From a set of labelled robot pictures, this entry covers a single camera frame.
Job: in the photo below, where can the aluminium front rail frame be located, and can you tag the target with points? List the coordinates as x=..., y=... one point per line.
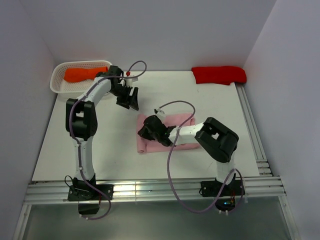
x=55, y=192

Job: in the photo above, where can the folded red t shirt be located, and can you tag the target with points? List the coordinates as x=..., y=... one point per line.
x=222, y=75

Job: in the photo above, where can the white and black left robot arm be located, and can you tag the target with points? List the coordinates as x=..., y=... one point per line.
x=82, y=124

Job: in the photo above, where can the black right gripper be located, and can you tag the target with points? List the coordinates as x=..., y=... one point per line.
x=143, y=132

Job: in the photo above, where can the rolled orange t shirt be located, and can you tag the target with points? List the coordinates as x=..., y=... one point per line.
x=76, y=75

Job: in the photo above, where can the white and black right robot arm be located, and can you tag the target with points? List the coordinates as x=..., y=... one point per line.
x=219, y=141

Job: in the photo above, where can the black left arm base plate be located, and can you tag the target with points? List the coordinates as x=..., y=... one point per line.
x=102, y=191

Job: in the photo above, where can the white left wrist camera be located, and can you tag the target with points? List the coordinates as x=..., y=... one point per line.
x=129, y=81

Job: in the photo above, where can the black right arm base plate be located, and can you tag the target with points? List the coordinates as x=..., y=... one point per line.
x=212, y=188

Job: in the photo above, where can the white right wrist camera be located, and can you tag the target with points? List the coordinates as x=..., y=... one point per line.
x=160, y=114

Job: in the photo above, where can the pink t shirt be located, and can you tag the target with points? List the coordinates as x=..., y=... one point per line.
x=145, y=146

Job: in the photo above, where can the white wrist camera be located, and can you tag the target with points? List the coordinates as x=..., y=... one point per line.
x=160, y=114
x=129, y=81

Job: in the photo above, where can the aluminium right side rail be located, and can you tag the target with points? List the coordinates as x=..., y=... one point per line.
x=259, y=153

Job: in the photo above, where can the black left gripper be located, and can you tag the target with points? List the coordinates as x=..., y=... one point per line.
x=129, y=101

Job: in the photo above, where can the white perforated plastic basket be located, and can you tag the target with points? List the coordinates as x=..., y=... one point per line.
x=60, y=86

